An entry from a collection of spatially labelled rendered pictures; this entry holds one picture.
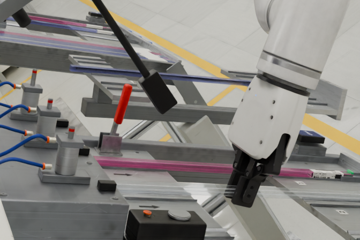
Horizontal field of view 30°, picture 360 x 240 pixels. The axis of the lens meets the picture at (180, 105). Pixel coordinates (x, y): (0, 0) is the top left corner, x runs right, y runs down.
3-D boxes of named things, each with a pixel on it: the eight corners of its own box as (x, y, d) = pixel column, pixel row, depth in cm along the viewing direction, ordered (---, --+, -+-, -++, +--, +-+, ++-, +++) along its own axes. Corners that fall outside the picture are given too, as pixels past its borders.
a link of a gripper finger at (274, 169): (278, 111, 88) (253, 131, 92) (285, 162, 84) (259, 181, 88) (285, 113, 89) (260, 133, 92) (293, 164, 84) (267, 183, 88)
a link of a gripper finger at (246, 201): (247, 156, 90) (229, 201, 91) (258, 164, 87) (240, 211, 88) (266, 161, 91) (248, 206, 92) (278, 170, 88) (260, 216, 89)
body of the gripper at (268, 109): (245, 60, 92) (216, 135, 94) (283, 77, 83) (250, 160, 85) (288, 75, 96) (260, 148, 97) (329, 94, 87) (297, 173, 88)
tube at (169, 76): (291, 88, 150) (292, 83, 149) (295, 90, 148) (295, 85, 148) (69, 69, 129) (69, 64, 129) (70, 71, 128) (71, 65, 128)
